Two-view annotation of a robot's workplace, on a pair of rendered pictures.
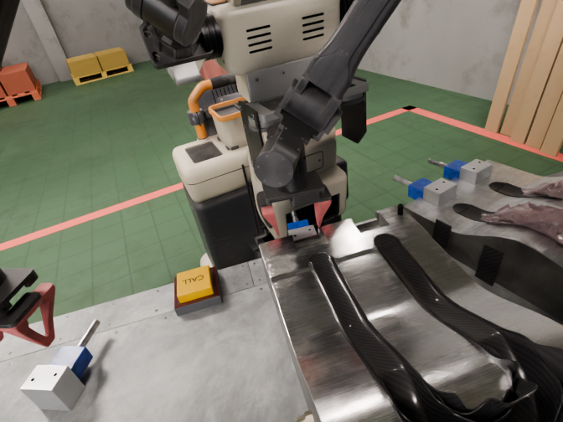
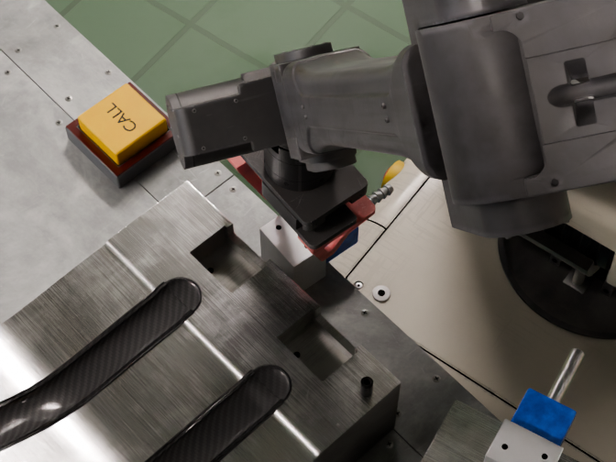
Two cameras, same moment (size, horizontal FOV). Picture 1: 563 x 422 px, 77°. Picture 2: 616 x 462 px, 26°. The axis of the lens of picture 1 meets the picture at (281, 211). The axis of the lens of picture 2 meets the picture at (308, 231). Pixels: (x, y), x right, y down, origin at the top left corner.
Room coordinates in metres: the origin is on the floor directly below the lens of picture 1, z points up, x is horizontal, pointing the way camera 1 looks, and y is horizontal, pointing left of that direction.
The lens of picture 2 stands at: (0.20, -0.54, 1.85)
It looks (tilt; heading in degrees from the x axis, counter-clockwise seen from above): 59 degrees down; 56
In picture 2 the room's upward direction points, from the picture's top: straight up
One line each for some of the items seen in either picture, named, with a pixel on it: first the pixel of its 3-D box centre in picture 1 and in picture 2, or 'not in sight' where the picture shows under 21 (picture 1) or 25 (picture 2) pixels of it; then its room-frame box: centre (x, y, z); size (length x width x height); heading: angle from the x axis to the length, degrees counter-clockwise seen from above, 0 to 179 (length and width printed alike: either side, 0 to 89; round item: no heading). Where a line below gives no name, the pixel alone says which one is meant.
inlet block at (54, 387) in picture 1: (74, 357); not in sight; (0.36, 0.35, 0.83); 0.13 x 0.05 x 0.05; 168
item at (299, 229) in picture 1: (298, 229); (335, 225); (0.57, -0.03, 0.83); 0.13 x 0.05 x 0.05; 4
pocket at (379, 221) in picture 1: (369, 229); (320, 352); (0.48, -0.14, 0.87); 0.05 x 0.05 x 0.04; 9
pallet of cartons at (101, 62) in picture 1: (99, 64); not in sight; (8.01, 3.14, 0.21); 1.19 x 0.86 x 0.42; 110
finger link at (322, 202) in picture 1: (309, 206); (318, 217); (0.54, -0.05, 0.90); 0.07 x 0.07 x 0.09; 4
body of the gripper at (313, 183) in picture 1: (291, 175); (300, 148); (0.54, -0.03, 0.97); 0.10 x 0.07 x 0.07; 94
